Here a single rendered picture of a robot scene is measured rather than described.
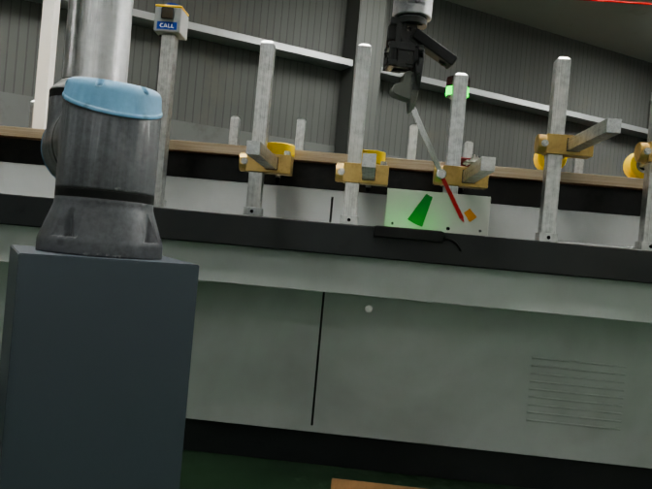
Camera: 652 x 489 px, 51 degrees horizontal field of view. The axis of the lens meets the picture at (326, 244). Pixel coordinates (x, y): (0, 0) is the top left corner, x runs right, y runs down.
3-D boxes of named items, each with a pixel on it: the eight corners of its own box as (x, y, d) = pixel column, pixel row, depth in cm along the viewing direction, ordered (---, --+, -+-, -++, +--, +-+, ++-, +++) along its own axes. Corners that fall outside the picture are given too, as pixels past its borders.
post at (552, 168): (554, 247, 170) (571, 55, 169) (539, 245, 170) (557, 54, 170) (550, 247, 173) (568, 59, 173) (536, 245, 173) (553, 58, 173)
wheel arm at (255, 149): (260, 159, 145) (261, 139, 145) (244, 157, 146) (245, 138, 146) (284, 179, 189) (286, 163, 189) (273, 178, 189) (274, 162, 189)
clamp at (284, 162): (289, 174, 172) (291, 154, 172) (237, 170, 173) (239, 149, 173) (292, 177, 179) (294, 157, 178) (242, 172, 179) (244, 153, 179)
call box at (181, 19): (179, 35, 174) (181, 5, 174) (152, 33, 174) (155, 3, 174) (186, 43, 181) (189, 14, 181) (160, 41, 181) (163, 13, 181)
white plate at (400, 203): (487, 236, 170) (491, 196, 170) (383, 227, 171) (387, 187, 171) (487, 236, 170) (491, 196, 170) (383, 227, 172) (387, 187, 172)
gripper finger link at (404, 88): (388, 111, 155) (392, 71, 155) (413, 114, 156) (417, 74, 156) (391, 109, 152) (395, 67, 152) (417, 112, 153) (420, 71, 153)
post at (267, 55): (257, 226, 174) (274, 40, 174) (244, 224, 174) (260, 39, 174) (259, 226, 178) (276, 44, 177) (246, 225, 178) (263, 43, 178)
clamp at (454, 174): (487, 188, 170) (489, 168, 170) (434, 183, 171) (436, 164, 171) (483, 190, 175) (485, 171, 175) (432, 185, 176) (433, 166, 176)
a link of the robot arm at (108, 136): (61, 184, 97) (72, 61, 97) (46, 187, 112) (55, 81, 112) (167, 196, 104) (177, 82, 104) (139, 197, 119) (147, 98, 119)
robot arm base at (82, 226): (175, 262, 103) (180, 197, 103) (41, 252, 95) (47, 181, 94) (146, 254, 120) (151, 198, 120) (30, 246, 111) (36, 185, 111)
